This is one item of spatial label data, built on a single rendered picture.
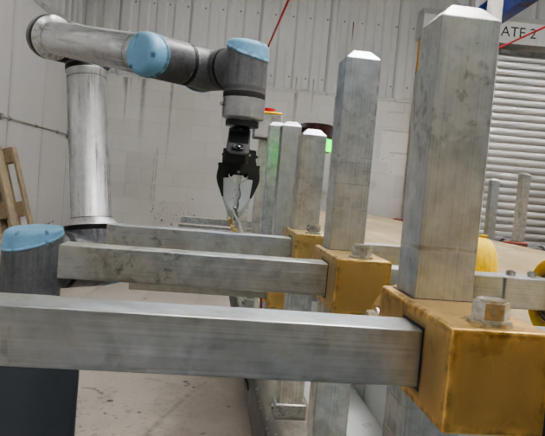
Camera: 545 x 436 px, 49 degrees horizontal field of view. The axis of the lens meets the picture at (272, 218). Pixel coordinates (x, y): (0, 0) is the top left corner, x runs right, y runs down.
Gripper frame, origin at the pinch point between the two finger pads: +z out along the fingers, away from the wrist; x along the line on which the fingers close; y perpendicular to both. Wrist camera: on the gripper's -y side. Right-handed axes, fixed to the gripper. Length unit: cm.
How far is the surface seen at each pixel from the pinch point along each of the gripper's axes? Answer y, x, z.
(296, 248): -52, -6, 1
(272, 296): -26.9, -6.2, 11.9
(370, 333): -98, -3, 0
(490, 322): -101, -8, -1
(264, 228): 5.4, -7.0, 2.9
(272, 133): 5.4, -7.1, -18.2
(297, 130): -19.6, -9.0, -17.1
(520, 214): 97, -116, -4
